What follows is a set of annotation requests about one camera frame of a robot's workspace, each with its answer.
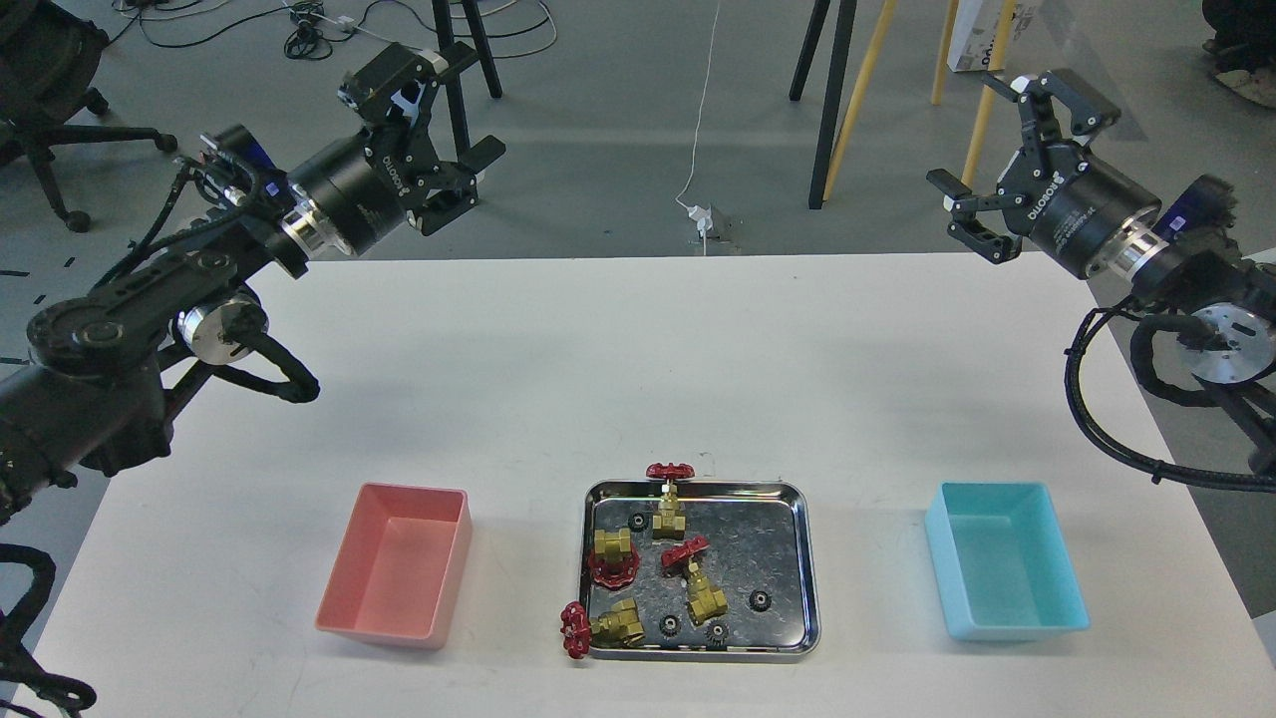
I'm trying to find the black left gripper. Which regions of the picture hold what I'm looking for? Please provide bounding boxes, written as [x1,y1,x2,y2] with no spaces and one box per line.
[287,42,507,259]

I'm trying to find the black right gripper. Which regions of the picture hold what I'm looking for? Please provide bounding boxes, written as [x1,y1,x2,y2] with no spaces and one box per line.
[926,70,1162,281]

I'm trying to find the brass valve red wheel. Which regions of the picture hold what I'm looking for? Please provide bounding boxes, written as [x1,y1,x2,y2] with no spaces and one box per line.
[586,525,641,590]

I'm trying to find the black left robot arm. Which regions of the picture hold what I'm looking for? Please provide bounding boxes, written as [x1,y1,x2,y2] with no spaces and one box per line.
[1,41,505,519]

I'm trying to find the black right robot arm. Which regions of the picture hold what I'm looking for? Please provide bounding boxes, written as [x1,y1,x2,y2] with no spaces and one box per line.
[928,69,1275,494]

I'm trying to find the white cardboard box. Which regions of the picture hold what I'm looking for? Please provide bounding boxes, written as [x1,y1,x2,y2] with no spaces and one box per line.
[946,0,1044,71]

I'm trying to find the blue plastic box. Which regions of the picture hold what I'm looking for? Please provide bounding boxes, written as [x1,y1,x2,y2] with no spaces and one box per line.
[925,482,1091,641]

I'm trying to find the pink plastic box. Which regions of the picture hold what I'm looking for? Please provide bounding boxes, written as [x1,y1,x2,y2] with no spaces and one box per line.
[314,483,473,650]

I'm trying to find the brass valve top of tray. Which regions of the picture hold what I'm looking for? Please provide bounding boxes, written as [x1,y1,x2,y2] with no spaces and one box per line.
[646,463,695,541]

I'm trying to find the brass valve tray bottom left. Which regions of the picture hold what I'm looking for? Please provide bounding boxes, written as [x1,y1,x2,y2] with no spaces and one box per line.
[559,598,646,659]

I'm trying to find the brass valve tray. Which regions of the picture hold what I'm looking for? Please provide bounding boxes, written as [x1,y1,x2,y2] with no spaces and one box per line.
[660,536,729,626]
[559,598,646,659]

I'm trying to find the brass valve tray centre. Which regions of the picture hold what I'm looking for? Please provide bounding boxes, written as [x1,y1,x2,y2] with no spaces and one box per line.
[660,536,729,626]

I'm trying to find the small black gear bottom edge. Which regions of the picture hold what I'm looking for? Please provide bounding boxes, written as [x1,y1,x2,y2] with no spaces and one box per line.
[706,622,730,650]

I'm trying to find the yellow wooden legs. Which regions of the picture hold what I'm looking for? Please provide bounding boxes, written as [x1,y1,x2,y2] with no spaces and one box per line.
[815,1,1016,200]

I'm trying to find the black tripod legs left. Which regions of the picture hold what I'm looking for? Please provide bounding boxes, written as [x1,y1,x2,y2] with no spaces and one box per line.
[433,1,504,158]

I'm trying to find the black stand legs centre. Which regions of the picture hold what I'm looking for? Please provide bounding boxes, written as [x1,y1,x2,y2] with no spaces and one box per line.
[789,1,857,210]

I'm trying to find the black office chair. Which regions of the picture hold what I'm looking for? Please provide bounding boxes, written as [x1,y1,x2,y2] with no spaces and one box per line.
[1,1,177,233]

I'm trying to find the shiny metal tray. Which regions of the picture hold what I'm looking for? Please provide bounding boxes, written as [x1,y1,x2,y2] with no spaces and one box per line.
[575,480,819,662]

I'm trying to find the white cable with plug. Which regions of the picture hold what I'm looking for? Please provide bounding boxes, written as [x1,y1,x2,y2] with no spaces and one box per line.
[675,0,723,240]

